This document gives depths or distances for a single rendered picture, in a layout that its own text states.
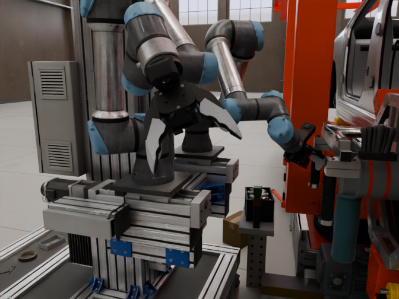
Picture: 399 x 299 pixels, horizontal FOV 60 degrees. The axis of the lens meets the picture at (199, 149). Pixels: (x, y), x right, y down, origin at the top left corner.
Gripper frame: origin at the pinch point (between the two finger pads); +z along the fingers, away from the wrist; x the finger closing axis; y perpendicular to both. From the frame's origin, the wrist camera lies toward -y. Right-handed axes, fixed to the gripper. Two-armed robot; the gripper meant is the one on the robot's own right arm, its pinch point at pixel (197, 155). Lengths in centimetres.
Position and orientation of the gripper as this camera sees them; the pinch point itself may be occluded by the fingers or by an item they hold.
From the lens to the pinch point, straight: 54.1
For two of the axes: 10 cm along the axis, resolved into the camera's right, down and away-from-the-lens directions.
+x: -9.3, 3.7, -0.2
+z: 3.4, 8.4, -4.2
